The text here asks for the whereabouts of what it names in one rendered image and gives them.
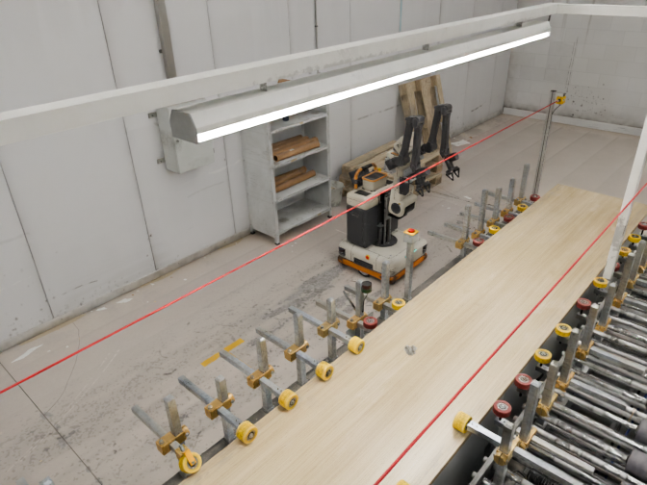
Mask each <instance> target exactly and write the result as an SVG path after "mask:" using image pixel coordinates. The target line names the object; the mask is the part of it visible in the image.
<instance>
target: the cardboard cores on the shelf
mask: <svg viewBox="0 0 647 485"><path fill-rule="evenodd" d="M317 147H320V142H319V140H318V138H317V137H314V138H311V139H309V138H308V137H307V136H305V137H303V136H302V135H298V136H295V137H292V138H289V139H286V140H282V141H279V142H276V143H272V156H273V159H274V160H275V161H276V162H279V161H282V160H284V159H287V158H290V157H293V156H296V155H297V154H300V153H303V152H306V151H309V150H312V149H314V148H317ZM306 170H307V168H306V166H302V167H299V168H296V169H294V170H291V171H288V172H286V173H283V174H280V175H278V176H275V177H274V182H275V193H277V192H280V191H283V190H285V189H288V188H290V187H291V186H293V185H295V184H298V183H300V182H302V181H304V180H307V179H309V178H311V177H313V176H315V175H316V171H315V170H314V169H312V170H310V171H307V172H306Z"/></svg>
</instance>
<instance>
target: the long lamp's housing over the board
mask: <svg viewBox="0 0 647 485"><path fill-rule="evenodd" d="M551 29H552V28H551V25H550V22H549V21H540V20H534V21H531V22H527V23H522V27H517V26H516V25H514V26H510V27H506V28H503V29H499V30H495V31H491V32H487V33H483V34H479V35H474V36H470V37H467V38H460V39H456V40H452V41H448V42H444V43H440V44H436V45H432V46H430V47H429V48H428V50H423V48H420V49H416V50H412V51H408V52H404V53H400V54H397V55H393V56H389V57H385V58H380V59H376V60H372V61H368V62H364V63H361V64H354V65H350V66H346V67H342V68H338V69H334V70H329V71H326V72H322V73H318V74H314V75H310V76H306V77H302V78H298V79H295V80H291V81H287V82H282V83H278V84H274V85H270V86H267V90H268V91H264V90H260V88H259V89H252V90H248V91H244V92H240V93H235V94H231V95H227V96H224V97H220V98H216V99H212V100H208V101H204V102H200V103H196V104H192V105H188V106H184V107H180V108H176V109H172V110H171V112H170V118H169V124H170V128H171V132H172V136H173V137H175V138H178V139H180V140H185V141H188V142H192V143H195V144H199V141H198V135H199V134H203V133H206V132H210V131H213V130H216V129H219V128H222V127H226V126H229V125H233V124H236V123H239V122H243V121H246V120H250V119H253V118H255V117H259V116H262V115H268V114H272V113H275V112H278V111H282V110H285V109H289V108H292V107H295V106H298V105H301V104H305V103H308V102H312V101H315V100H318V99H322V98H325V97H328V96H331V95H335V94H338V93H341V92H345V91H348V90H352V89H357V88H361V87H364V86H368V85H370V84H374V83H377V82H380V81H384V80H387V79H391V78H394V77H397V76H401V75H403V74H407V73H410V72H414V71H417V70H420V69H424V68H427V67H431V66H434V65H438V64H442V63H446V62H449V61H453V60H456V59H459V58H463V57H466V56H470V55H473V54H477V53H479V52H482V51H486V50H489V49H493V48H496V47H499V46H503V45H506V44H510V43H512V42H516V41H519V40H522V39H526V38H532V37H535V36H539V35H542V34H545V33H548V36H547V37H549V36H550V32H551Z"/></svg>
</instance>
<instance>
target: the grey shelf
mask: <svg viewBox="0 0 647 485"><path fill-rule="evenodd" d="M326 121H327V129H326ZM298 126H299V127H298ZM303 130H304V133H303ZM240 135H241V144H242V152H243V161H244V171H245V179H246V196H247V205H248V214H249V223H250V234H252V235H253V234H255V232H254V231H253V229H255V230H257V231H260V232H262V233H264V234H266V235H269V236H271V237H273V238H274V239H275V245H280V242H279V235H281V234H283V233H285V232H287V231H288V230H290V229H292V228H294V227H297V226H299V225H301V224H302V223H304V222H306V221H308V220H310V219H312V218H314V217H317V216H319V215H321V214H323V213H325V212H327V211H329V216H327V217H329V218H332V215H331V175H330V135H329V103H326V104H323V105H320V106H317V107H314V108H311V109H307V110H305V111H304V112H302V113H299V114H295V115H289V120H288V121H283V118H279V119H277V120H273V121H267V122H263V123H260V124H257V125H253V126H250V127H247V128H245V129H241V130H240ZM298 135H302V136H304V137H305V136H307V137H308V138H309V139H311V138H314V137H317V138H318V140H319V142H320V147H317V148H314V149H312V150H309V151H306V152H303V153H300V154H297V155H296V156H293V157H290V158H287V159H284V160H282V161H279V162H276V161H275V160H274V159H273V156H272V143H276V142H279V141H282V140H286V139H289V138H292V137H295V136H298ZM267 148H268V150H267ZM327 158H328V166H327ZM300 161H301V163H300ZM302 166H306V168H307V170H306V172H307V171H310V170H312V169H314V170H315V171H316V175H315V176H313V177H311V178H309V179H307V180H304V181H302V182H300V183H298V184H295V185H293V186H291V187H290V188H288V189H285V190H283V191H280V192H277V193H275V182H274V177H275V176H278V175H280V174H283V173H286V172H288V171H291V170H294V169H296V168H299V167H302ZM270 183H271V184H270ZM306 190H307V192H306ZM328 195H329V203H328ZM302 198H303V199H302Z"/></svg>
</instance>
